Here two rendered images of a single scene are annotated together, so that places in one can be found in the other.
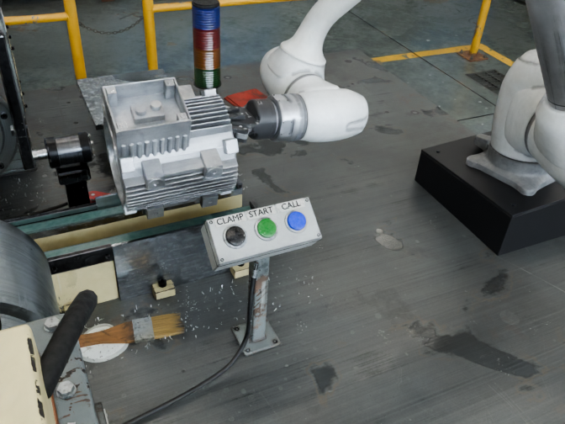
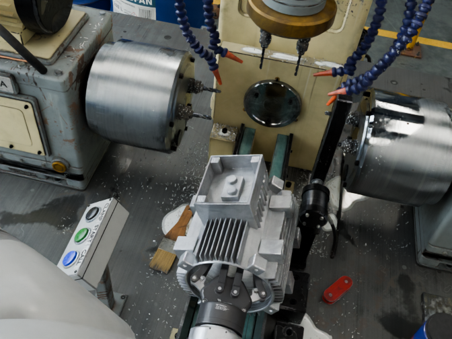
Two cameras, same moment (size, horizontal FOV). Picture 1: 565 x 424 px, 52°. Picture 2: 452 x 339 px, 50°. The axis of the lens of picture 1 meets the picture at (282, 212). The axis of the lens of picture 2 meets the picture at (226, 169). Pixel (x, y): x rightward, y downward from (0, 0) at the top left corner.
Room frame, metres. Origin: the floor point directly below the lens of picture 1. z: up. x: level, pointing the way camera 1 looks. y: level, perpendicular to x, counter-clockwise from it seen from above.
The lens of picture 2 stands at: (1.15, -0.24, 1.82)
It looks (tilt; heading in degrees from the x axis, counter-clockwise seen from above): 48 degrees down; 124
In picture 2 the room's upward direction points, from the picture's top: 7 degrees clockwise
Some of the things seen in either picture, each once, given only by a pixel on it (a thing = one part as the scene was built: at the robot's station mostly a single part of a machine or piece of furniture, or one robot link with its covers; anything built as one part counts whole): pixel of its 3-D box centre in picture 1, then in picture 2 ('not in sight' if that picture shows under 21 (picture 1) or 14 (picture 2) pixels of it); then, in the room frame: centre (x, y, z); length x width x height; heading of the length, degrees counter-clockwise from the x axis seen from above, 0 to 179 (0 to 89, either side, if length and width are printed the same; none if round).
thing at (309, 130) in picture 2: not in sight; (272, 102); (0.66, 0.67, 0.97); 0.30 x 0.11 x 0.34; 28
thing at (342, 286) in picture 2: (104, 199); (337, 290); (1.07, 0.41, 0.81); 0.09 x 0.03 x 0.02; 80
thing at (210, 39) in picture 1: (206, 35); not in sight; (1.25, 0.19, 1.14); 0.06 x 0.06 x 0.04
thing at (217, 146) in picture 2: not in sight; (222, 144); (0.60, 0.54, 0.86); 0.07 x 0.06 x 0.12; 28
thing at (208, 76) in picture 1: (207, 74); not in sight; (1.25, 0.19, 1.05); 0.06 x 0.06 x 0.04
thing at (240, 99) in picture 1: (253, 103); not in sight; (1.62, 0.11, 0.80); 0.15 x 0.12 x 0.01; 38
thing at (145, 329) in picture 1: (125, 332); (175, 237); (0.69, 0.26, 0.80); 0.21 x 0.05 x 0.01; 110
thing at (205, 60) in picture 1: (207, 55); not in sight; (1.25, 0.19, 1.10); 0.06 x 0.06 x 0.04
